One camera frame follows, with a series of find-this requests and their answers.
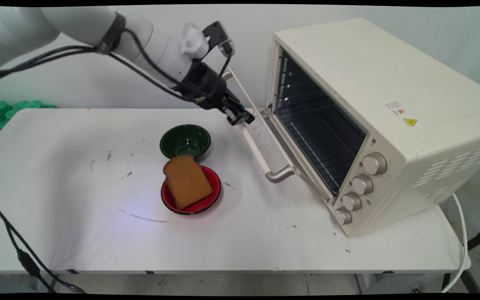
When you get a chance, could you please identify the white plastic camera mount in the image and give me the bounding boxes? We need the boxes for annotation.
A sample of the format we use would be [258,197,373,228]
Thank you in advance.
[180,22,210,59]

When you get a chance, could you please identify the black arm cable strap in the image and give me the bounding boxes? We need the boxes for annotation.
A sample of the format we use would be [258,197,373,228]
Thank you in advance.
[97,12,127,55]

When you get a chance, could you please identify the green foam mat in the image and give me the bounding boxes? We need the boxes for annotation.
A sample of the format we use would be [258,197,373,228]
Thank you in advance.
[0,100,57,129]

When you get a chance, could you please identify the cream oven door with handle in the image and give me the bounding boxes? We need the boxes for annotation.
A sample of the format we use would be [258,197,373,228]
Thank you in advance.
[222,67,337,205]

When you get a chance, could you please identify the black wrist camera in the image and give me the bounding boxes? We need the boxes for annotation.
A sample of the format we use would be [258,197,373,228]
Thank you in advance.
[202,21,235,57]

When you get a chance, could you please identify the black cable with connector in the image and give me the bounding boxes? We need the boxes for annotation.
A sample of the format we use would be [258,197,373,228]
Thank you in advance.
[0,195,87,295]

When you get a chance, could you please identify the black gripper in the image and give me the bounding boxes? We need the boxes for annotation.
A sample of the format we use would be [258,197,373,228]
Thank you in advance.
[180,62,256,127]

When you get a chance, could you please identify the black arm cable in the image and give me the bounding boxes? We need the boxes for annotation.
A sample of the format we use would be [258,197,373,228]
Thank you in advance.
[0,27,229,104]

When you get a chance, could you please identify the red enamel bowl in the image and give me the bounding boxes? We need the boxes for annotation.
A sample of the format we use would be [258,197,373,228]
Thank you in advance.
[160,165,222,215]

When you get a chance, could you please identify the metal oven rack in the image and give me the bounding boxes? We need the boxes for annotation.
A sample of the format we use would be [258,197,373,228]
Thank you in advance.
[277,106,365,194]

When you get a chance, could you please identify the silver oven knob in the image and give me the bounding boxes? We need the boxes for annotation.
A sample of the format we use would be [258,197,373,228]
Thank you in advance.
[362,152,388,176]
[334,207,353,226]
[351,173,374,195]
[342,192,363,212]

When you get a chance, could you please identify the cream toaster oven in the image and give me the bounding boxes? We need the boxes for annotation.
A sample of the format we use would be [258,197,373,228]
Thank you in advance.
[265,17,480,238]

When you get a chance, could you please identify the green enamel bowl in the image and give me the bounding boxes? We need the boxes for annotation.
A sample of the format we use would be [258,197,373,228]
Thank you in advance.
[159,124,212,160]

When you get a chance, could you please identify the white power cable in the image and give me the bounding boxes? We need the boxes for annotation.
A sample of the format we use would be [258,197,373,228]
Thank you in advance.
[440,193,470,293]

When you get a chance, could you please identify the brown bread slice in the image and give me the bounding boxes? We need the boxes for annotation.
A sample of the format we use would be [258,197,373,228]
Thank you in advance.
[163,155,214,210]

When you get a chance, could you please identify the white product label sticker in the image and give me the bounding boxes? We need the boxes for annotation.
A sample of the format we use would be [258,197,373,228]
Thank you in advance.
[385,100,407,117]

